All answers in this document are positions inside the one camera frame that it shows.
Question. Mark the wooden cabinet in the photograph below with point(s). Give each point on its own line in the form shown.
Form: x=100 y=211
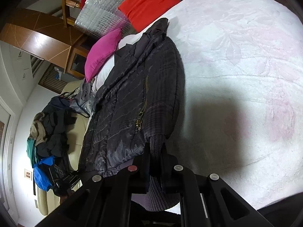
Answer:
x=35 y=40

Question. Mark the grey garment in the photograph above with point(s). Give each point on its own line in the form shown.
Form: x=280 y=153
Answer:
x=81 y=99

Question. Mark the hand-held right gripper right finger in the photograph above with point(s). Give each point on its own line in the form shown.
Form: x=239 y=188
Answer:
x=201 y=194

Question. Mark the magenta pillow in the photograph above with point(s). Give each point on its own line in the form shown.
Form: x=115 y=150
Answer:
x=101 y=52

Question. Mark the silver foil insulation mat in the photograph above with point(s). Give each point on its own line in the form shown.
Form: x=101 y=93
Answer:
x=99 y=16

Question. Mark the blue garment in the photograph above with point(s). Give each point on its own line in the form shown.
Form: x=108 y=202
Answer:
x=42 y=172

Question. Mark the black puffer jacket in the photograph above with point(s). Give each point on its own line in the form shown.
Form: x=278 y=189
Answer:
x=123 y=113

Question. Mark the small picture frame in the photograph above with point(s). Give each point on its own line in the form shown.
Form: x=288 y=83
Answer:
x=28 y=174

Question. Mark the red pillow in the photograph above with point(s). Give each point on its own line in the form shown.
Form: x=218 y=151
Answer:
x=146 y=2

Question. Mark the beige sofa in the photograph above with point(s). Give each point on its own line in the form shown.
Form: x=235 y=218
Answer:
x=75 y=127

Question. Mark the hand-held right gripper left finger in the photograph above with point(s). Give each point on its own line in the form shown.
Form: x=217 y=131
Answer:
x=106 y=194

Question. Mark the green garment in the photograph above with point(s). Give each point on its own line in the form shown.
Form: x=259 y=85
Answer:
x=32 y=150

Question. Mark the pile of dark clothes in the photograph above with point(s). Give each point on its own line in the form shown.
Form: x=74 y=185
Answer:
x=54 y=123

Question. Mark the wooden stair railing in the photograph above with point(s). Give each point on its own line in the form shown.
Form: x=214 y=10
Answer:
x=67 y=2

